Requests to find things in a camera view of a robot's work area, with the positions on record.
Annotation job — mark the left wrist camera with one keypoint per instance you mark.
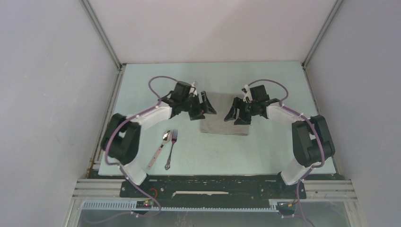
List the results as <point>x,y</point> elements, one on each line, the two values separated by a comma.
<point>193,90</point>

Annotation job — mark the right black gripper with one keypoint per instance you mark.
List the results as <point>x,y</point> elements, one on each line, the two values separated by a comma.
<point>238,103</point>

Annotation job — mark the silver spoon pink handle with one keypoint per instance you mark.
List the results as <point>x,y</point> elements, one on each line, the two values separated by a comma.
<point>166,138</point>

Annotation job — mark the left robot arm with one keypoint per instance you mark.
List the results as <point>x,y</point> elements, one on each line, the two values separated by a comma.
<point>120,141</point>

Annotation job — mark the grey cloth napkin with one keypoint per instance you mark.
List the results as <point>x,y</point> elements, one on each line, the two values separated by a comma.
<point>214,123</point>

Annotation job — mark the iridescent fork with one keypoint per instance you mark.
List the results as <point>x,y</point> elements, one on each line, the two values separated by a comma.
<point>173,141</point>

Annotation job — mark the white cable duct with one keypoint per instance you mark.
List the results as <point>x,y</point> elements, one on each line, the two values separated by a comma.
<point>151,206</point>

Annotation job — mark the aluminium frame post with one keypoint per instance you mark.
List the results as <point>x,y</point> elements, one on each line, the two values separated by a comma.
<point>88,8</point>
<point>323,31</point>

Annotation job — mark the right aluminium frame post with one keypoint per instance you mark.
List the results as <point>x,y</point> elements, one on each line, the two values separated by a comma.
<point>323,31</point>

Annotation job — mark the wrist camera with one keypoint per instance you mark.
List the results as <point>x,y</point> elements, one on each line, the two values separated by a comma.
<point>193,90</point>
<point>247,94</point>

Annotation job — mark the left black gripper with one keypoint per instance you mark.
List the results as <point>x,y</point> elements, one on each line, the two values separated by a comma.
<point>196,114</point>

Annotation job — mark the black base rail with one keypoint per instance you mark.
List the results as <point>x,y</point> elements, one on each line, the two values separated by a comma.
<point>255,191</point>

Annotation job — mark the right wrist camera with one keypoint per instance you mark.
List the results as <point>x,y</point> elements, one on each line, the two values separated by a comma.
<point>247,94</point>

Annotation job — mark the left aluminium frame post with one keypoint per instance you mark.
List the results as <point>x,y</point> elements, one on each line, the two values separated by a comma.
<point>88,8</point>

